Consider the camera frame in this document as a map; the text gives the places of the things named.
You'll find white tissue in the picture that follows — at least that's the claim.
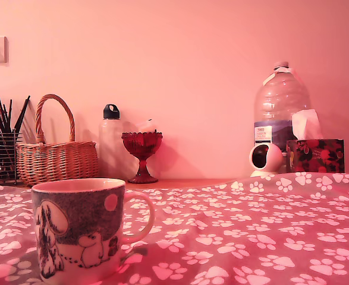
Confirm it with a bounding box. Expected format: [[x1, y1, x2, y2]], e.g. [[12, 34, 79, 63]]
[[291, 109, 323, 140]]

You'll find floral tissue box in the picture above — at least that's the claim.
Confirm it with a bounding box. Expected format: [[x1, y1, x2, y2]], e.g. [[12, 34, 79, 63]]
[[285, 138, 346, 174]]

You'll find small white round camera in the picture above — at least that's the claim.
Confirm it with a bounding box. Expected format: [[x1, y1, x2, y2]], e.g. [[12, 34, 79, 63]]
[[249, 143, 284, 178]]

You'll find wicker basket with handle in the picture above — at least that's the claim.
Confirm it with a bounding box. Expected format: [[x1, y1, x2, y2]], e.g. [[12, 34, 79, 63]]
[[15, 94, 100, 187]]

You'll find white candle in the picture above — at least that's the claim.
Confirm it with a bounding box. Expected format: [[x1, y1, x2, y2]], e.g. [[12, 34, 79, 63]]
[[140, 118, 155, 134]]

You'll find red glass goblet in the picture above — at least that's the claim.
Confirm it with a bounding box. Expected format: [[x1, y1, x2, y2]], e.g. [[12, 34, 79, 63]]
[[121, 131, 164, 184]]

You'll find paw print cloth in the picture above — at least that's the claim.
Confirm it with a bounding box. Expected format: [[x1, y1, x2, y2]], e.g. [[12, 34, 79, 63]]
[[0, 171, 349, 285]]

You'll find cartoon print ceramic mug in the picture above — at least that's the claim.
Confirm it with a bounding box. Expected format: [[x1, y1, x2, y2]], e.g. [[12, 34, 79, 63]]
[[31, 177, 156, 281]]

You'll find wire utensil rack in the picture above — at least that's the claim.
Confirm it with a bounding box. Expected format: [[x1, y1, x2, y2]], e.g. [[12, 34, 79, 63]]
[[0, 132, 25, 185]]

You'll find large clear water bottle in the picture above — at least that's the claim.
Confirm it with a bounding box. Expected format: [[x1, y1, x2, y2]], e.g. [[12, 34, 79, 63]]
[[253, 61, 312, 155]]

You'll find white bottle with black cap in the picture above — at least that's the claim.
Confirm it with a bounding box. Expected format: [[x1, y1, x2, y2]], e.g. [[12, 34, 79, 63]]
[[98, 103, 131, 181]]

